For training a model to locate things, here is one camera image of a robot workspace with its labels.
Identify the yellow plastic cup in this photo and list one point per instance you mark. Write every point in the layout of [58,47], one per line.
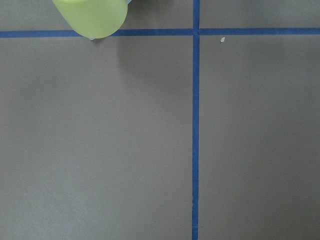
[93,19]

